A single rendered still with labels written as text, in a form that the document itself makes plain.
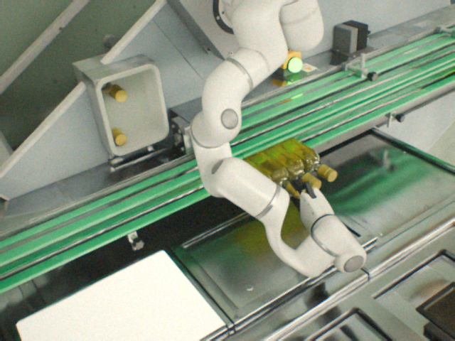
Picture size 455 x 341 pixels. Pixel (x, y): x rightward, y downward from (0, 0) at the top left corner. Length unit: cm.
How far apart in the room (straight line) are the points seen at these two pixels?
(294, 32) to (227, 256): 61
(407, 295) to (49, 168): 98
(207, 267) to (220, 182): 38
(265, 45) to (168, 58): 46
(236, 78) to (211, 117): 10
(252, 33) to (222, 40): 35
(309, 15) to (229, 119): 29
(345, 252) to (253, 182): 27
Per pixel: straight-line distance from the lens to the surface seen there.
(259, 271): 130
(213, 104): 97
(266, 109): 146
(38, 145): 138
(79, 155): 143
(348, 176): 169
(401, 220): 153
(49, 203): 136
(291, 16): 110
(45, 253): 135
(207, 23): 134
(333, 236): 108
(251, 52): 105
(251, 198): 100
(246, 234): 141
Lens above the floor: 196
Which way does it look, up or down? 45 degrees down
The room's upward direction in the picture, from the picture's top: 128 degrees clockwise
